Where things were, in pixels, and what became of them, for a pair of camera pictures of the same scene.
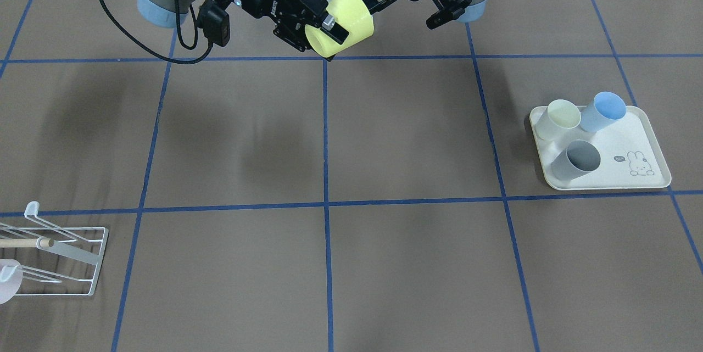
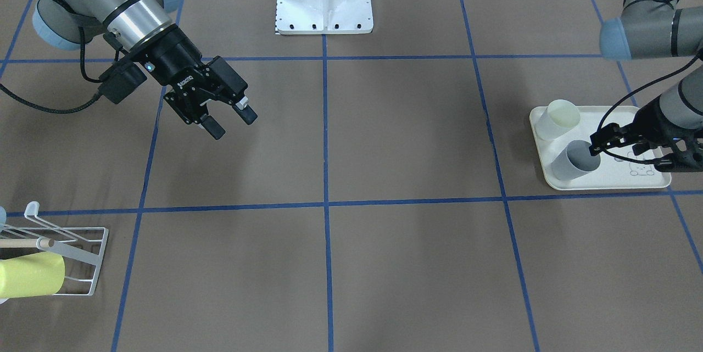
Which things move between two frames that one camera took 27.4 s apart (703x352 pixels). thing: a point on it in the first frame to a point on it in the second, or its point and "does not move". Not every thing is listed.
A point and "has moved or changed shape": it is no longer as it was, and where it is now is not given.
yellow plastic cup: [349, 12] has moved or changed shape
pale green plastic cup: [559, 115] does not move
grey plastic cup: [580, 157] does not move
